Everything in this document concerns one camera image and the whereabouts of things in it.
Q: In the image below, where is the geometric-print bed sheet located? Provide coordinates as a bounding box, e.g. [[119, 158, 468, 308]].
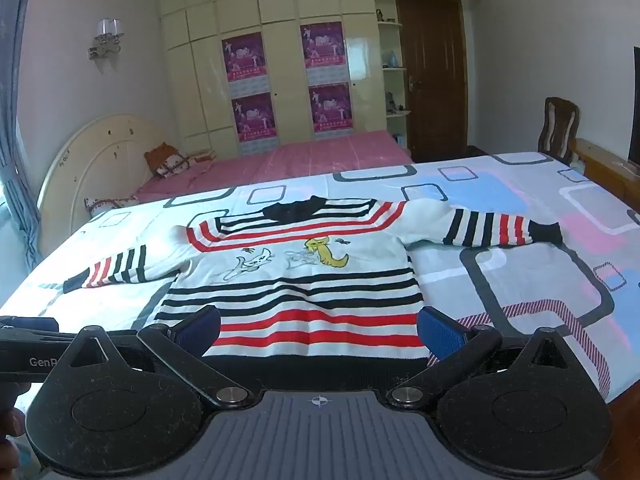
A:
[[0, 151, 640, 402]]

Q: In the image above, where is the cream built-in wardrobe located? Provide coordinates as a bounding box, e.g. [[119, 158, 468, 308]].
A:
[[159, 0, 488, 158]]

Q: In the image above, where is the pink bed sheet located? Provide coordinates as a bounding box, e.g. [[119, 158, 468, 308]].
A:
[[132, 130, 416, 206]]

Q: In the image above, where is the wooden bed footboard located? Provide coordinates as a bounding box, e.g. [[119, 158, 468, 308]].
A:
[[570, 137, 640, 211]]

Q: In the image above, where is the purple wall poster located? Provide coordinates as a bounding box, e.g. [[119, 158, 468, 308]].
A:
[[300, 21, 347, 72], [231, 92, 277, 143], [309, 82, 354, 134], [222, 32, 266, 83]]

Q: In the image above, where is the blue curtain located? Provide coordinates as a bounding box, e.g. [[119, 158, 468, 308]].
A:
[[0, 0, 43, 271]]

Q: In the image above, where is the brown wooden chair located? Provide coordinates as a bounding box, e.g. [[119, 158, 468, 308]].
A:
[[537, 96, 581, 166]]

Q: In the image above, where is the striped cartoon-print sweater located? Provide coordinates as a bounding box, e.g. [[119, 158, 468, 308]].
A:
[[64, 195, 565, 376]]

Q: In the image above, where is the cream corner shelf unit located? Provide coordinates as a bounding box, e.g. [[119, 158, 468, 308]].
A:
[[375, 0, 414, 153]]

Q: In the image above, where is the small patterned pillow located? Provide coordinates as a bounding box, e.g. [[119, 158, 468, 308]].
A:
[[84, 195, 141, 219]]

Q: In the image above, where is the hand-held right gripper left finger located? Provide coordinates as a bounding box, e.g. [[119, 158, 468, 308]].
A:
[[55, 305, 252, 409]]

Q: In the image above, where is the cream round headboard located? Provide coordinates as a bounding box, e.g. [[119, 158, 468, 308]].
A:
[[37, 114, 171, 257]]

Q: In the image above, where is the brown wooden door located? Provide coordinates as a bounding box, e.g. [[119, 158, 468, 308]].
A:
[[395, 0, 471, 163]]

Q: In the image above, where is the black television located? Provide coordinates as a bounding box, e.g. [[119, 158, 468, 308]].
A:
[[627, 46, 640, 168]]

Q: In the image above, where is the glass wall lamp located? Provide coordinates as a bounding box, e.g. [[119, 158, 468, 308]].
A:
[[87, 17, 125, 60]]

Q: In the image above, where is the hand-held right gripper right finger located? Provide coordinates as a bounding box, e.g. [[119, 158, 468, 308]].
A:
[[387, 306, 587, 409]]

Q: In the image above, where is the person's left hand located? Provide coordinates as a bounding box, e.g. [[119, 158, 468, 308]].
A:
[[0, 382, 27, 467]]

